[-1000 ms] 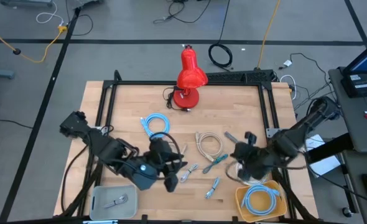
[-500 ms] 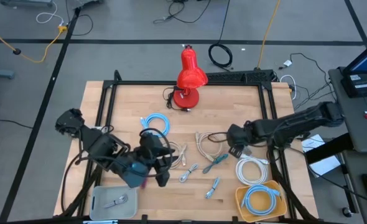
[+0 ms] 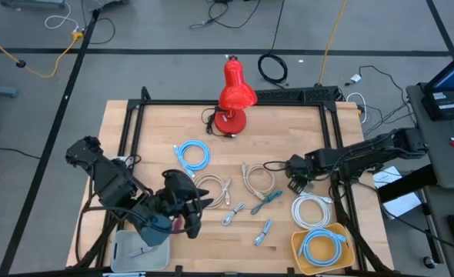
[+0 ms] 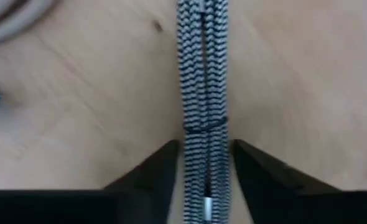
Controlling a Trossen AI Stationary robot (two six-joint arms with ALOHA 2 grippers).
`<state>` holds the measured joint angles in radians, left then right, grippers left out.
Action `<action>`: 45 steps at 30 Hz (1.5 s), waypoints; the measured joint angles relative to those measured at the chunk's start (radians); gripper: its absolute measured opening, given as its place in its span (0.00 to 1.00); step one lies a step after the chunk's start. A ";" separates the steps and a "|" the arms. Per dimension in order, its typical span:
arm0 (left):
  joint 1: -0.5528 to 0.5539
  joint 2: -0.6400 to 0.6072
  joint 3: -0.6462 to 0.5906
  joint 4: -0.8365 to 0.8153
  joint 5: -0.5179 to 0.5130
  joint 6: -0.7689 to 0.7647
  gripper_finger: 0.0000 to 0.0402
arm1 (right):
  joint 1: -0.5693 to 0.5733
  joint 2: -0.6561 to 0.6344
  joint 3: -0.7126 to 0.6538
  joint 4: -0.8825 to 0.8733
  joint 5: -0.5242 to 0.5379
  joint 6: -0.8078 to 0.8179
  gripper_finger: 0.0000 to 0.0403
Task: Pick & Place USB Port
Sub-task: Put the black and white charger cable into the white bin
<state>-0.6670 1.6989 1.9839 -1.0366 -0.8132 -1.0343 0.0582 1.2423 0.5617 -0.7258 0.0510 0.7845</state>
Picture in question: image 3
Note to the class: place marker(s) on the white paper sheet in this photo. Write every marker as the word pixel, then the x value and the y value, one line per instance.
pixel 404 205

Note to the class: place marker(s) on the black perforated tray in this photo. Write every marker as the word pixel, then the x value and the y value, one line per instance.
pixel 296 94

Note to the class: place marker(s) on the grey desk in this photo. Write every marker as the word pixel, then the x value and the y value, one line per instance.
pixel 442 165

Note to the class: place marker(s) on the red desk lamp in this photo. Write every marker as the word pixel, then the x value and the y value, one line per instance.
pixel 234 96

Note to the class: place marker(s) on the black docking box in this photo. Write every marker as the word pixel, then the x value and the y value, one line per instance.
pixel 444 105

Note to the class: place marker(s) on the white power adapter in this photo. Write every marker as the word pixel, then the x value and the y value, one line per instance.
pixel 356 78

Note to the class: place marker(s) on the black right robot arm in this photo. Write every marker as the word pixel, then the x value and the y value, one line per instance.
pixel 365 154

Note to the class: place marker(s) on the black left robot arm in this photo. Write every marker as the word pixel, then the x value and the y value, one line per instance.
pixel 111 181

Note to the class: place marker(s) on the grey plastic bin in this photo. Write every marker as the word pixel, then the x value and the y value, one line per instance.
pixel 123 261

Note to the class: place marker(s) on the black desk beam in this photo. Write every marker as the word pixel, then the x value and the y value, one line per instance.
pixel 404 184

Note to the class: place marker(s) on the yellow plastic bin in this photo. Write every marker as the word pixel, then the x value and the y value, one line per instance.
pixel 323 248

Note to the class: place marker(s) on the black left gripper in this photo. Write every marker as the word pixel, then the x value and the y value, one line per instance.
pixel 177 184

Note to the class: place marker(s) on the black metal table frame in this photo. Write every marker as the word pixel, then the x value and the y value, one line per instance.
pixel 227 102

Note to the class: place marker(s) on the black floor puck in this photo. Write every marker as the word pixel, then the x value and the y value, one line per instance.
pixel 21 64

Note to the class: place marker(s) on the black caster wheel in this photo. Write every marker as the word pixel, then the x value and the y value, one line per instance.
pixel 429 262

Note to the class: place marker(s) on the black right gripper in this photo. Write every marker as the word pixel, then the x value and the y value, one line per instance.
pixel 300 168

